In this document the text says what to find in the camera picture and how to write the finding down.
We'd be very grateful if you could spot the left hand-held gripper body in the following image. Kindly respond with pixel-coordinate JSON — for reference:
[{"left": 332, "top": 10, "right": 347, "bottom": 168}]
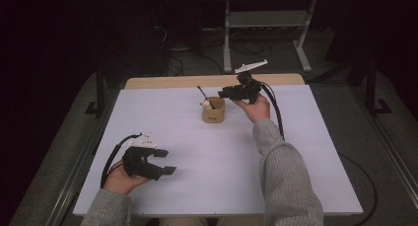
[{"left": 121, "top": 131, "right": 165, "bottom": 182}]

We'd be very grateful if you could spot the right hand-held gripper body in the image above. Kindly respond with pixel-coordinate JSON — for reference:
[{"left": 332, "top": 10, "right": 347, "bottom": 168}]
[{"left": 222, "top": 59, "right": 269, "bottom": 106}]

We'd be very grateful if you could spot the black pen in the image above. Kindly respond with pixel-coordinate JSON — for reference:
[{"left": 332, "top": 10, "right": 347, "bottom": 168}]
[{"left": 196, "top": 85, "right": 217, "bottom": 111}]

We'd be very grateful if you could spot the brown pen holder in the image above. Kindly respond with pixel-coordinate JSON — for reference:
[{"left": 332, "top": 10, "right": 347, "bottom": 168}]
[{"left": 200, "top": 96, "right": 227, "bottom": 124}]

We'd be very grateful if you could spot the person's right hand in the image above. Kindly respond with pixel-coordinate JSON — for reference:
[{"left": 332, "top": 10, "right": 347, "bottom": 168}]
[{"left": 232, "top": 93, "right": 272, "bottom": 124}]

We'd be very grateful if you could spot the person's left hand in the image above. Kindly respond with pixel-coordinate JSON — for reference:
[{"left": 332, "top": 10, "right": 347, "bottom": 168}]
[{"left": 102, "top": 168, "right": 151, "bottom": 196}]

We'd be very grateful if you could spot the wooden table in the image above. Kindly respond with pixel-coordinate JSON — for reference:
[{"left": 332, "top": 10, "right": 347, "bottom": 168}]
[{"left": 124, "top": 73, "right": 306, "bottom": 90}]

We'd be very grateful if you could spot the black metal stand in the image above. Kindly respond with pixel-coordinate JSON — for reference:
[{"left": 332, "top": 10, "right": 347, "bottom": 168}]
[
  {"left": 364, "top": 54, "right": 394, "bottom": 118},
  {"left": 84, "top": 61, "right": 107, "bottom": 118}
]

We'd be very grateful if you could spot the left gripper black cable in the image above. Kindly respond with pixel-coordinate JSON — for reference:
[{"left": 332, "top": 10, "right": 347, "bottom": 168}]
[{"left": 100, "top": 132, "right": 143, "bottom": 189}]

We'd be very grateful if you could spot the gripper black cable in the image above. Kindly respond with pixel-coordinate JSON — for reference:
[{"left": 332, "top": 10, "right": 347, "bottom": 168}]
[
  {"left": 100, "top": 132, "right": 143, "bottom": 189},
  {"left": 258, "top": 81, "right": 286, "bottom": 142}
]

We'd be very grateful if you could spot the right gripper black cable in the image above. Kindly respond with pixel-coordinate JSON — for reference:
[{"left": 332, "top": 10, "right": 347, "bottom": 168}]
[{"left": 258, "top": 81, "right": 286, "bottom": 142}]

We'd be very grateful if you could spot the tangle of black cables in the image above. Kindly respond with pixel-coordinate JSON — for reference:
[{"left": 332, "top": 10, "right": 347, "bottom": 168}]
[{"left": 149, "top": 20, "right": 274, "bottom": 77}]

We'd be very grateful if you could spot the metal floor rail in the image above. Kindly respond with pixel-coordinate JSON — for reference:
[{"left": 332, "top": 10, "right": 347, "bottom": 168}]
[
  {"left": 349, "top": 86, "right": 418, "bottom": 202},
  {"left": 43, "top": 115, "right": 111, "bottom": 226}
]

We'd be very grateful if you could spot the white metal frame desk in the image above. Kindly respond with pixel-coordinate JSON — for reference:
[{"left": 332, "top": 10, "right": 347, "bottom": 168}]
[{"left": 210, "top": 0, "right": 351, "bottom": 74}]

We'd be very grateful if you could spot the long black floor cable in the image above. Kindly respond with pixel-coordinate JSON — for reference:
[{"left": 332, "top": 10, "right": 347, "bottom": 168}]
[{"left": 338, "top": 152, "right": 379, "bottom": 226}]

